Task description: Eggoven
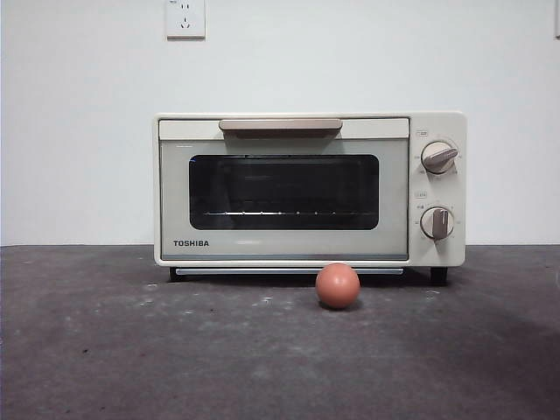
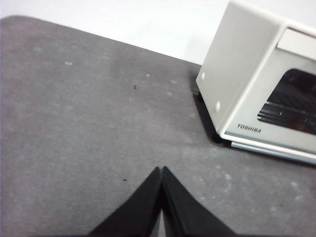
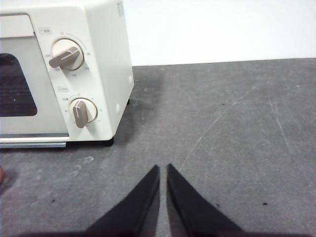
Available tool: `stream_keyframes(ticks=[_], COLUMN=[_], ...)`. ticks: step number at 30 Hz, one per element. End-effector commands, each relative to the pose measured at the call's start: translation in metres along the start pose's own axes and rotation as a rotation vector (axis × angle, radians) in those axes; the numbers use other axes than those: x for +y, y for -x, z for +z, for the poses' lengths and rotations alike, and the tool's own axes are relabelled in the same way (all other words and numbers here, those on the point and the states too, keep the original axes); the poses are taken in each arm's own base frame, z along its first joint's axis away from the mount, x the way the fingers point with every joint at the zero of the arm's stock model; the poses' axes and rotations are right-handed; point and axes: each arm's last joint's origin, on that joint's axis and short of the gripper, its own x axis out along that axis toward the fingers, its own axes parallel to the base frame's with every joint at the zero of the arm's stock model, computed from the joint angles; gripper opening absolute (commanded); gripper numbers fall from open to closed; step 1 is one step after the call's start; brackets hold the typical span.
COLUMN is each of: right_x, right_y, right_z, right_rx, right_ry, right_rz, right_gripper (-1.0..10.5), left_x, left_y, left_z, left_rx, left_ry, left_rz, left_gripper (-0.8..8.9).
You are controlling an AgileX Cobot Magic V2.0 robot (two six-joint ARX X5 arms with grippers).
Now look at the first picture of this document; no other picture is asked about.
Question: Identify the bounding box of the silver crumb tray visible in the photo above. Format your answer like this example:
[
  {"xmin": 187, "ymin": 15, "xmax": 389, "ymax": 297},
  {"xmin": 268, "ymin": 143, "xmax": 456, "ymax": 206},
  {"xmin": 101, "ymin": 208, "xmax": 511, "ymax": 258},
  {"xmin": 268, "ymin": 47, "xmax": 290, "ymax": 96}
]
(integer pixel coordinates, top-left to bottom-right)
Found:
[{"xmin": 174, "ymin": 267, "xmax": 404, "ymax": 277}]

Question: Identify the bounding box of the brown egg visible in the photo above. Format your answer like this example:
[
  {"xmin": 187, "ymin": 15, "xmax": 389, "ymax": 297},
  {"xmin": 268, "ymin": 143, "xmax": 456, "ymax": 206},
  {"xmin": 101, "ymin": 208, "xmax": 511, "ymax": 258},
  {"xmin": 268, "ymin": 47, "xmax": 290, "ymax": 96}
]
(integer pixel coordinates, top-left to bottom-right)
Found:
[{"xmin": 315, "ymin": 262, "xmax": 361, "ymax": 311}]

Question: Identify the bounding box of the metal wire oven rack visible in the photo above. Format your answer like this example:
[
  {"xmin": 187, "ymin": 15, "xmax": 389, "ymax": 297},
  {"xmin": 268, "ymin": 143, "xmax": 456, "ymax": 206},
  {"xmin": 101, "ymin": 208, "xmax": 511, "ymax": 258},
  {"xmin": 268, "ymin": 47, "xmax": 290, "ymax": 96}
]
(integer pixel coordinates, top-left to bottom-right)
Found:
[{"xmin": 203, "ymin": 210, "xmax": 339, "ymax": 218}]

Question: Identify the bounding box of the white wall socket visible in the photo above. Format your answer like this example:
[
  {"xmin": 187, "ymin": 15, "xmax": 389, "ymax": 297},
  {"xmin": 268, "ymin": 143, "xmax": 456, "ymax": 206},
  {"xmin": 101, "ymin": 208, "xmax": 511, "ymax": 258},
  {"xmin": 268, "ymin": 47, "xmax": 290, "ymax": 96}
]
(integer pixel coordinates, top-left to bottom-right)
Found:
[{"xmin": 165, "ymin": 0, "xmax": 207, "ymax": 41}]

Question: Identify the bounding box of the cream Toshiba toaster oven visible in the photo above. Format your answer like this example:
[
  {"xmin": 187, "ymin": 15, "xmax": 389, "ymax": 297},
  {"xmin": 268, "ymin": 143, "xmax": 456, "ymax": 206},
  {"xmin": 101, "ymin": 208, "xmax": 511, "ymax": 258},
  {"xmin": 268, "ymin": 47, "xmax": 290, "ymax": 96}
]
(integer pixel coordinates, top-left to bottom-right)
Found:
[{"xmin": 152, "ymin": 111, "xmax": 468, "ymax": 288}]

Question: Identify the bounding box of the beige oven knob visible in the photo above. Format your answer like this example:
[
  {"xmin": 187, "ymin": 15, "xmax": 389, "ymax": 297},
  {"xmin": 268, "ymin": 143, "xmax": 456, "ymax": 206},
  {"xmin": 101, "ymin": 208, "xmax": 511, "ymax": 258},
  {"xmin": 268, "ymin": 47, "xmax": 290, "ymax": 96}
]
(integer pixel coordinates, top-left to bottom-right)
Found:
[
  {"xmin": 420, "ymin": 139, "xmax": 459, "ymax": 175},
  {"xmin": 419, "ymin": 205, "xmax": 455, "ymax": 241}
]

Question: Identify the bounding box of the glass oven door with handle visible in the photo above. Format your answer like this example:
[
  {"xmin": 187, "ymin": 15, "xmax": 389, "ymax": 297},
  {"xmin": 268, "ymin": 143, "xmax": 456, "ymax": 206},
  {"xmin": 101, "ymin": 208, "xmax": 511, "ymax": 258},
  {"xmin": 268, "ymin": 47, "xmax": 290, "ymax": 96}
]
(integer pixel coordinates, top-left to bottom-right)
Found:
[{"xmin": 157, "ymin": 116, "xmax": 410, "ymax": 263}]

